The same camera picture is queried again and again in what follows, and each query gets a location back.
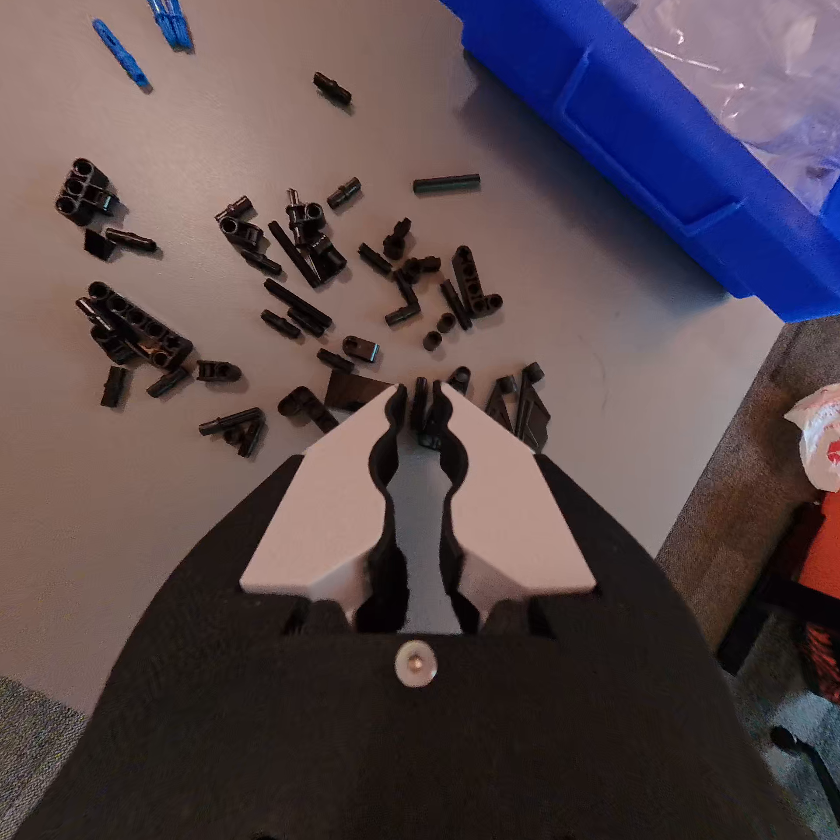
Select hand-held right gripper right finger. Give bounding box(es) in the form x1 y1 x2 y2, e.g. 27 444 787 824
428 380 598 635

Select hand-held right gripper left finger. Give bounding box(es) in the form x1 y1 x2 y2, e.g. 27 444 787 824
239 384 411 634

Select pile of black lego pieces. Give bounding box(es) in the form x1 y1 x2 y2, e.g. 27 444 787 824
54 69 553 460

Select orange box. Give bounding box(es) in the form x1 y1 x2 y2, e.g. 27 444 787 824
796 491 840 602

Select white and red plastic bag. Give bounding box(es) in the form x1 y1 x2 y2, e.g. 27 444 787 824
783 382 840 494

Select black chair base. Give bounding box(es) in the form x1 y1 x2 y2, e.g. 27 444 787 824
770 724 840 809

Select blue storage bin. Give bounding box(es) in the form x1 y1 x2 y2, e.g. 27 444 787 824
438 0 840 324

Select clear plastic bags in bin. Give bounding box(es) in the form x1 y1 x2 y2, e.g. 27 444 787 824
602 0 840 216

